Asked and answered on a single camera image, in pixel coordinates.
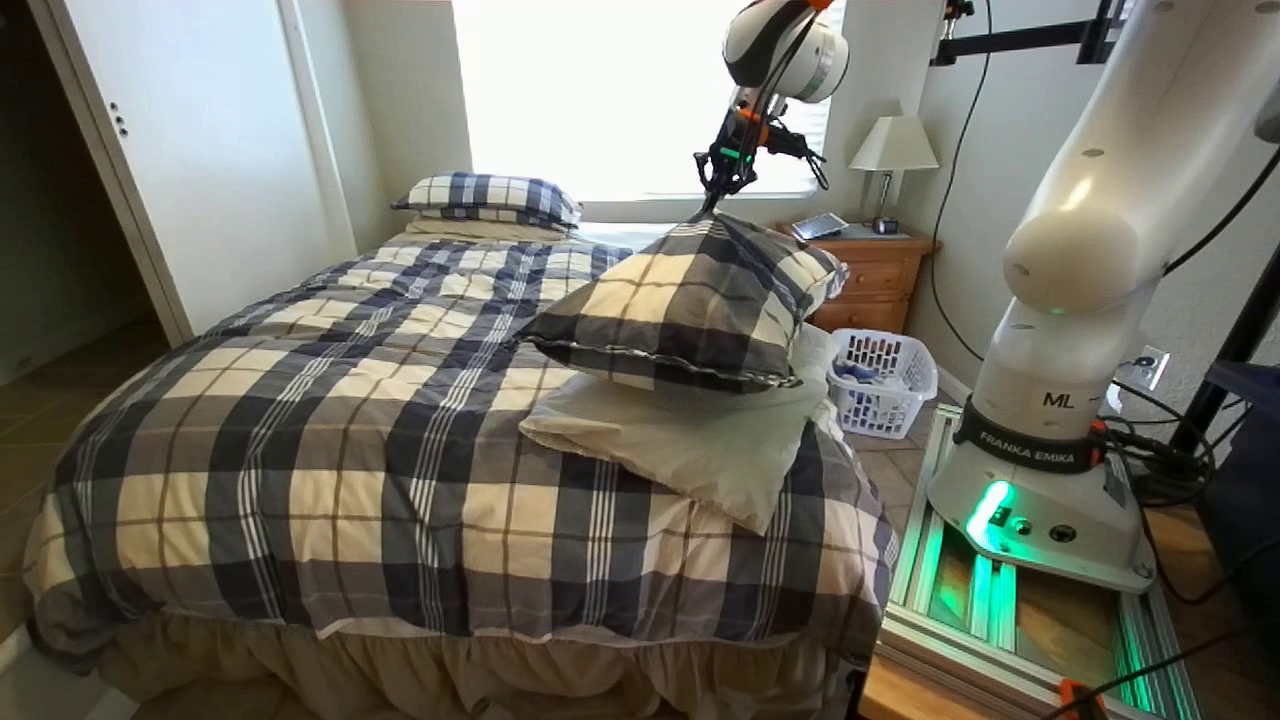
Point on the black gripper orange accents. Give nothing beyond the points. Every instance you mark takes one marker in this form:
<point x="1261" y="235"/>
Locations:
<point x="741" y="137"/>

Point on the large checked pillow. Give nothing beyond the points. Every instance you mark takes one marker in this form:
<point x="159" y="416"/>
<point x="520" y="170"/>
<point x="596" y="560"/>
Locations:
<point x="692" y="305"/>

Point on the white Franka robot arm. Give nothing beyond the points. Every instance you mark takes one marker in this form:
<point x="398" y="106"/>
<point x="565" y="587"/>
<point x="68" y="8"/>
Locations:
<point x="1105" y="202"/>

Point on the aluminium robot base platform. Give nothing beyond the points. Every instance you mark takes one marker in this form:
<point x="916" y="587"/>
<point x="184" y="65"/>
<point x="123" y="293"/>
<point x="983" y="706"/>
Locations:
<point x="1026" y="627"/>

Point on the small checked pillow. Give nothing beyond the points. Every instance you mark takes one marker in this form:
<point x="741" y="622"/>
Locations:
<point x="487" y="196"/>

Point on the white pillow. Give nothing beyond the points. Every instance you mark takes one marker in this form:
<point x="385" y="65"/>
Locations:
<point x="692" y="446"/>

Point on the checked duvet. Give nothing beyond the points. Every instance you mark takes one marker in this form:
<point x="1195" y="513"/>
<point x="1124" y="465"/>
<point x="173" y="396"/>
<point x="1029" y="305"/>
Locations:
<point x="335" y="440"/>

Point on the small grey blue object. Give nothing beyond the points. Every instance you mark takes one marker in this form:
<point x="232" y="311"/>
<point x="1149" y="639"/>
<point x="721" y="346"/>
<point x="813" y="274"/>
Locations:
<point x="818" y="227"/>

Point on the bright window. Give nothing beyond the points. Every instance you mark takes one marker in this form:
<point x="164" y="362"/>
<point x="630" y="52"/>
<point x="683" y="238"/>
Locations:
<point x="601" y="95"/>

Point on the white table lamp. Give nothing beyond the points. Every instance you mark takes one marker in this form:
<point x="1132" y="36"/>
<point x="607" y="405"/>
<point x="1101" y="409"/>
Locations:
<point x="893" y="144"/>

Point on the wooden nightstand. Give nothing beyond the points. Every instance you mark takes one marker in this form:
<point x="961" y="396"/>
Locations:
<point x="873" y="287"/>

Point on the white laundry basket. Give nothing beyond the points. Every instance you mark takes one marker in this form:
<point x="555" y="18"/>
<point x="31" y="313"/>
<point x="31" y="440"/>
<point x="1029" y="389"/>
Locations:
<point x="883" y="383"/>

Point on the black mounting bar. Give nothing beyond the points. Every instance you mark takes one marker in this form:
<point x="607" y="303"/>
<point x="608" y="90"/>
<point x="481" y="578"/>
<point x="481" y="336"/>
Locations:
<point x="1015" y="43"/>

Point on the white closet door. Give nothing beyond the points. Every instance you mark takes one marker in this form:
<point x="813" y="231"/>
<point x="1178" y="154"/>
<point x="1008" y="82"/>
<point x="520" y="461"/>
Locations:
<point x="202" y="161"/>

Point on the black stand pole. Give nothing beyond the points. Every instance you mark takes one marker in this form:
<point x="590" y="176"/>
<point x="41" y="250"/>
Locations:
<point x="1246" y="341"/>

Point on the beige bed skirt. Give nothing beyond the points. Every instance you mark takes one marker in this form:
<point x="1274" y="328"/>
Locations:
<point x="400" y="675"/>

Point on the dark blue chair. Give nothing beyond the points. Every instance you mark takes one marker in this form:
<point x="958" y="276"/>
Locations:
<point x="1255" y="507"/>

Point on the white wall outlet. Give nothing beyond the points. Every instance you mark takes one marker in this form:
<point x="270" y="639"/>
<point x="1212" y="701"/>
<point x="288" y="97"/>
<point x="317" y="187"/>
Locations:
<point x="1149" y="367"/>

